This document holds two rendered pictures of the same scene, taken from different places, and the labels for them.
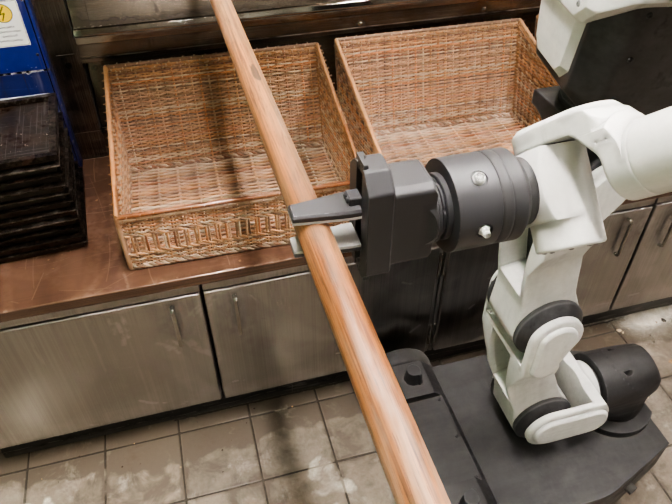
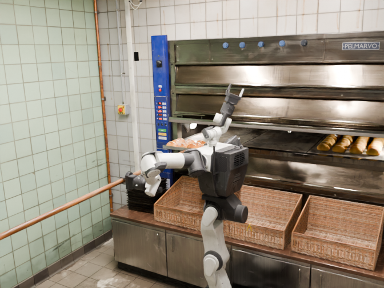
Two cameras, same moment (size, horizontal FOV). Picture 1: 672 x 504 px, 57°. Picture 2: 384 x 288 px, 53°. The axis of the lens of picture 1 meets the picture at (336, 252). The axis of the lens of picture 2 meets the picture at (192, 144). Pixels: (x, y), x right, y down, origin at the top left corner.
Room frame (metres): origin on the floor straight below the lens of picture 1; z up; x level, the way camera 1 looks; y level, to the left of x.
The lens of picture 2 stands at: (-0.94, -2.03, 2.00)
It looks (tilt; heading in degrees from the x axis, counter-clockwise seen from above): 13 degrees down; 46
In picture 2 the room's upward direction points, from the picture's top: 2 degrees counter-clockwise
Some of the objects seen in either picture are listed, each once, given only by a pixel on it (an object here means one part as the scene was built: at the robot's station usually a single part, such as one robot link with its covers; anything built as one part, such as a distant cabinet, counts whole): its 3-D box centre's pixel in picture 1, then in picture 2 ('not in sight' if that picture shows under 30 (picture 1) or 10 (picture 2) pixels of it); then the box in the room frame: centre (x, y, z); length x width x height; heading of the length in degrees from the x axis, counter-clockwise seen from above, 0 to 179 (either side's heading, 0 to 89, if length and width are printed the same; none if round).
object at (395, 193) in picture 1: (421, 210); (135, 182); (0.45, -0.08, 1.20); 0.12 x 0.10 x 0.13; 105
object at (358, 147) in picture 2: not in sight; (352, 142); (2.30, -0.67, 1.21); 0.61 x 0.48 x 0.06; 16
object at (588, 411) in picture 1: (547, 394); not in sight; (0.89, -0.51, 0.28); 0.21 x 0.20 x 0.13; 106
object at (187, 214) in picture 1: (231, 146); (194, 202); (1.30, 0.25, 0.72); 0.56 x 0.49 x 0.28; 104
